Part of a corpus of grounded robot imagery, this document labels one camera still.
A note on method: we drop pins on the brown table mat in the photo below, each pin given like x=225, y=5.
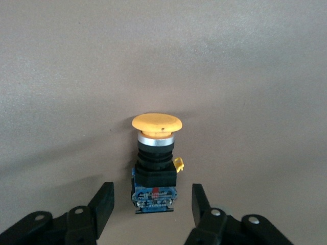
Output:
x=76, y=76

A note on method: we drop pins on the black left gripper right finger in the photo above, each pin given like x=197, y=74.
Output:
x=201, y=206

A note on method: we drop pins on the yellow mushroom push button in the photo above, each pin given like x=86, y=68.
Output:
x=155, y=176

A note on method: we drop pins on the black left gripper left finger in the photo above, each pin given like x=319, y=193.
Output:
x=102, y=206

